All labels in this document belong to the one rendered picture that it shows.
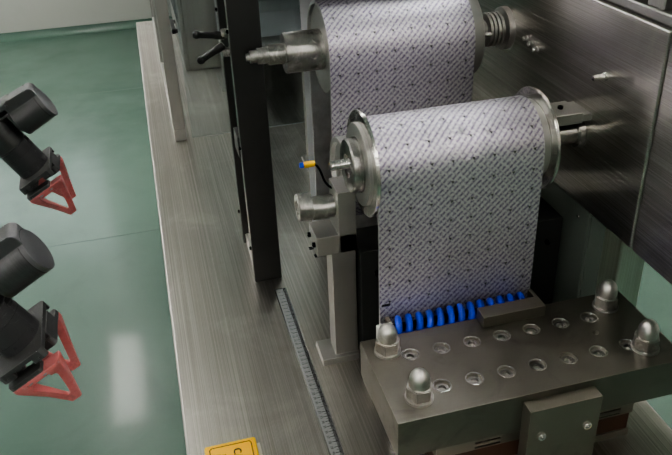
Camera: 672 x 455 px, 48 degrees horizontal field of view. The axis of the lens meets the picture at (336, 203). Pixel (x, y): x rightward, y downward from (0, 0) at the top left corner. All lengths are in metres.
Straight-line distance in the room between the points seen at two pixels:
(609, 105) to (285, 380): 0.62
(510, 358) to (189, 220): 0.83
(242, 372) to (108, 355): 1.58
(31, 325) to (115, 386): 1.67
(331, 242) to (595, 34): 0.46
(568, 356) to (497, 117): 0.33
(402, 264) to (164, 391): 1.63
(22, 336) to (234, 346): 0.41
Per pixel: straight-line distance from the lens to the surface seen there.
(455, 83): 1.23
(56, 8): 6.59
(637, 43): 1.02
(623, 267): 1.44
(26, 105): 1.37
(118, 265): 3.23
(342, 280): 1.13
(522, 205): 1.08
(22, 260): 0.91
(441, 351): 1.05
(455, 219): 1.04
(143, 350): 2.75
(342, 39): 1.15
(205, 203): 1.69
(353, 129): 1.01
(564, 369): 1.04
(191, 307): 1.37
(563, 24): 1.16
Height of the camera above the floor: 1.70
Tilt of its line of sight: 29 degrees down
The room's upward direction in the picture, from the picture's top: 2 degrees counter-clockwise
